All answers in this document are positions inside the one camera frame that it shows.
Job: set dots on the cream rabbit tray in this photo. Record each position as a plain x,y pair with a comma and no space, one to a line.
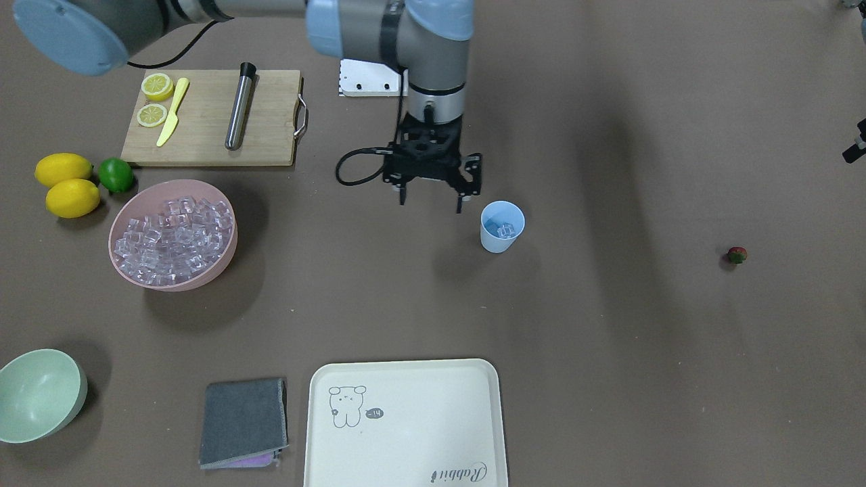
406,423

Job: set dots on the clear ice cube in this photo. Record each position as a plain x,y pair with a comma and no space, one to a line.
506,231

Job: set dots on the light blue plastic cup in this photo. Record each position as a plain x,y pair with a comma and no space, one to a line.
501,222

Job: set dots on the red strawberry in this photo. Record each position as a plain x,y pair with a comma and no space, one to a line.
737,255

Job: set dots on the grey folded cloth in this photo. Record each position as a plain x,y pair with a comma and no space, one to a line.
244,424

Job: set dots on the green bowl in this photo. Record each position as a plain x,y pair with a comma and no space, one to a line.
41,392

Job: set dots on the steel muddler rod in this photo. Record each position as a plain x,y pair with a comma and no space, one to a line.
241,106

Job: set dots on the wooden cutting board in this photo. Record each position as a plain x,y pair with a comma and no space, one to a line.
270,134

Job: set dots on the lemon slice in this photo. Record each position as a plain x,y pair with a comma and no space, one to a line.
151,115
157,87

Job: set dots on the yellow plastic knife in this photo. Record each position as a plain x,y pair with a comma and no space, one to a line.
172,120

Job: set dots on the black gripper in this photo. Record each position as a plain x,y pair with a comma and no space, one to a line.
471,170

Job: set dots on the pink bowl of ice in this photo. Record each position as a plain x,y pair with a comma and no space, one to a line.
174,236

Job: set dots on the green lime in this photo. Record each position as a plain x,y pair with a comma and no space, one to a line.
116,175

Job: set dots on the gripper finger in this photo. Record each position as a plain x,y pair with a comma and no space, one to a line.
857,150

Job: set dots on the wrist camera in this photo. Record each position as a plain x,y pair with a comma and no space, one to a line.
431,144

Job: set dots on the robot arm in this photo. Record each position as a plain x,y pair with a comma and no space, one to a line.
426,42

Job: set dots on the yellow lemon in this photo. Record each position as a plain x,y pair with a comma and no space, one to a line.
72,198
56,168

